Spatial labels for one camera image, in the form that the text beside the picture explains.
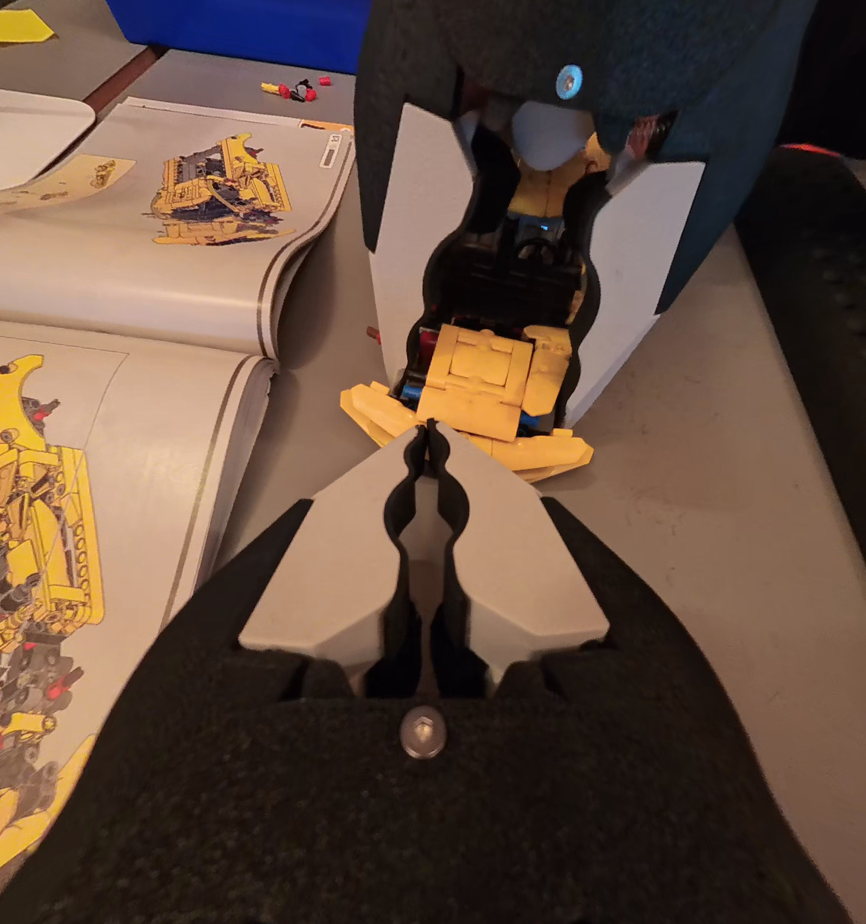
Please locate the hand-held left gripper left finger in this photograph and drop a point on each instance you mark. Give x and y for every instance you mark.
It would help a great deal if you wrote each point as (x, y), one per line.
(325, 577)

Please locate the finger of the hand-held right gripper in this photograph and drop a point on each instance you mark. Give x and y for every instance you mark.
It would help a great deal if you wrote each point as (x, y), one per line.
(418, 202)
(635, 252)

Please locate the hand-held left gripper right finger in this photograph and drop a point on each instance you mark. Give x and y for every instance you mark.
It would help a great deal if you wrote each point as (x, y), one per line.
(534, 577)

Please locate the yellow brick car model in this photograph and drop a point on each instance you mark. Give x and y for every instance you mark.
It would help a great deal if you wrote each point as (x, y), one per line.
(476, 375)

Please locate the grey desk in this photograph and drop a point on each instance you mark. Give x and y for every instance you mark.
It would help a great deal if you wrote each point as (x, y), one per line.
(693, 505)

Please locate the scattered red brick pins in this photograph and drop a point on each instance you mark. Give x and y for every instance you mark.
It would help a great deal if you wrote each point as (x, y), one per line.
(296, 90)

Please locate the blue plastic bin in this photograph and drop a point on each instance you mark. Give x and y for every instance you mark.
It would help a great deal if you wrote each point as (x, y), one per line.
(245, 29)

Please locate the open instruction booklet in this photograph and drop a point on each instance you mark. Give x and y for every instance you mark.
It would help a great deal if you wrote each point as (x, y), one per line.
(115, 252)

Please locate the white lamp base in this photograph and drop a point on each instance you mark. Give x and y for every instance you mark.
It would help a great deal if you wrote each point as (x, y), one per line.
(21, 137)

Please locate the yellow paper slip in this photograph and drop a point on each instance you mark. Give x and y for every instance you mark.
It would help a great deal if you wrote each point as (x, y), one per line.
(7, 29)

